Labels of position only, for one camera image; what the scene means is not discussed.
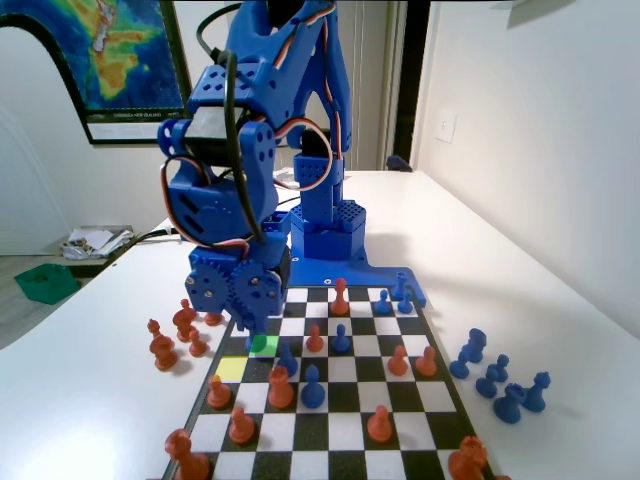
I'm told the red chess bishop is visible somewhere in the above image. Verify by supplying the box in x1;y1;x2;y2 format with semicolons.
330;277;350;317

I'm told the green plastic box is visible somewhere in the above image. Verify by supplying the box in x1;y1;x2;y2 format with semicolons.
13;263;82;307

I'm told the blue chess bishop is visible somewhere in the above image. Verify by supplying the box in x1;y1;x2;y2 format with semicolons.
276;339;301;380

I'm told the pile of papers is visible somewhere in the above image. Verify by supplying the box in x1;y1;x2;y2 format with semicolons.
61;225;137;262

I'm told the white curved panel black edge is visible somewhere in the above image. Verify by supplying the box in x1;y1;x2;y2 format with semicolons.
0;13;89;257

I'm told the small white packet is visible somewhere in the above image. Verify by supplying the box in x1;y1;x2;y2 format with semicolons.
273;168;302;192

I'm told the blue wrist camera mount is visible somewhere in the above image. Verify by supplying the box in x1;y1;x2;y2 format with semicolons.
263;210;292;237

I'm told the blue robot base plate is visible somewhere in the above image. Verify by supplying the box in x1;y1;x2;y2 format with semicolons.
284;255;429;309

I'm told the framed New Zealand map poster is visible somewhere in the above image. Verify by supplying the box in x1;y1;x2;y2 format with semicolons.
0;0;205;147

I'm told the black and white chess board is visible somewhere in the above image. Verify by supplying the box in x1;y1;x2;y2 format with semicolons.
162;284;501;480

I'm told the blue chess piece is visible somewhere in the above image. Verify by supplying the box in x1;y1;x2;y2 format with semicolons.
242;332;272;358

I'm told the white light switch plate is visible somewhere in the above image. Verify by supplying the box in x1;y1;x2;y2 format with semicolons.
433;108;458;146

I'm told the thick black camera cable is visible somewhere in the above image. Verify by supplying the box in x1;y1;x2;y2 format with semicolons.
194;1;267;247

